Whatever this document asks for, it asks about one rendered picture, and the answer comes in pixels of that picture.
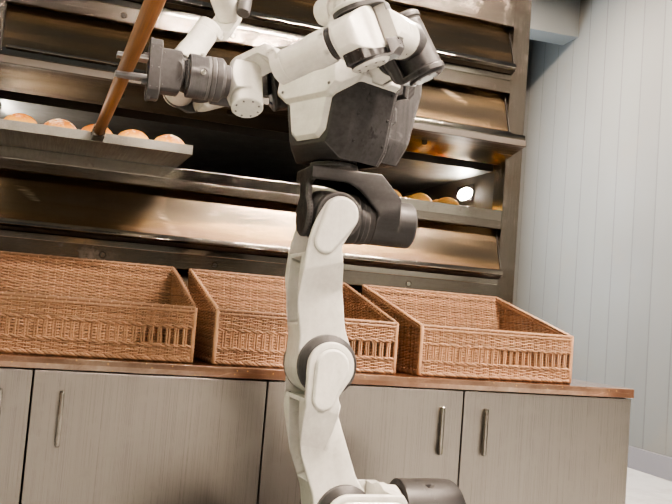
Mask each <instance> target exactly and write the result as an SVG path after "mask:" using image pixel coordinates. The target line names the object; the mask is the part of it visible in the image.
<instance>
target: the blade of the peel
mask: <svg viewBox="0 0 672 504"><path fill-rule="evenodd" d="M91 132H92V131H86V130H79V129H72V128H64V127H57V126H50V125H43V124H36V123H29V122H22V121H15V120H7V119H0V145H7V146H15V147H22V148H30V149H38V150H45V151H53V152H60V153H68V154H76V155H83V156H91V157H98V158H106V159H114V160H121V161H129V162H136V163H144V164H152V165H159V166H167V167H174V168H177V167H178V166H179V165H180V164H182V163H183V162H184V161H185V160H186V159H188V158H189V157H190V156H191V155H192V152H193V145H186V144H178V143H171V142H164V141H157V140H150V139H143V138H136V137H129V136H121V135H114V134H107V133H106V134H105V137H104V140H103V141H102V142H100V141H93V140H91Z"/></svg>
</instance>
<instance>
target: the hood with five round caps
mask: <svg viewBox="0 0 672 504"><path fill-rule="evenodd" d="M385 1H386V2H388V3H389V4H393V5H397V6H402V7H407V8H411V9H417V10H421V11H425V12H430V13H435V14H439V15H444V16H449V17H453V18H458V19H463V20H468V21H472V22H477V23H482V24H486V25H491V26H496V27H500V28H505V29H511V28H512V27H514V20H515V4H516V0H385Z"/></svg>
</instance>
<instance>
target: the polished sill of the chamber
mask: <svg viewBox="0 0 672 504"><path fill-rule="evenodd" d="M0 158H8V159H16V160H24V161H32V162H40V163H47V164H55V165H63V166H71V167H79V168H87V169H95V170H103V171H110V172H118V173H126V174H134V175H142V176H150V177H158V178H166V179H173V180H181V181H189V182H197V183H205V184H213V185H221V186H229V187H236V188H244V189H252V190H260V191H268V192H276V193H284V194H292V195H299V196H300V184H296V183H288V182H281V181H273V180H265V179H258V178H250V177H243V176H235V175H227V174H220V173H212V172H205V171H197V170H189V169H182V168H174V167H167V166H159V165H152V164H144V163H136V162H129V161H121V160H114V159H106V158H98V157H91V156H83V155H76V154H68V153H60V152H53V151H45V150H38V149H30V148H22V147H15V146H7V145H0ZM319 190H323V191H331V192H337V191H335V190H333V189H330V188H325V187H317V186H312V193H314V192H315V191H319ZM400 198H401V199H402V202H403V203H410V204H412V205H413V206H414V207H415V209H416V210H418V211H426V212H433V213H441V214H449V215H457V216H465V217H473V218H481V219H489V220H496V221H501V217H502V211H501V210H493V209H486V208H478V207H470V206H463V205H455V204H448V203H440V202H432V201H425V200H417V199H410V198H402V197H400Z"/></svg>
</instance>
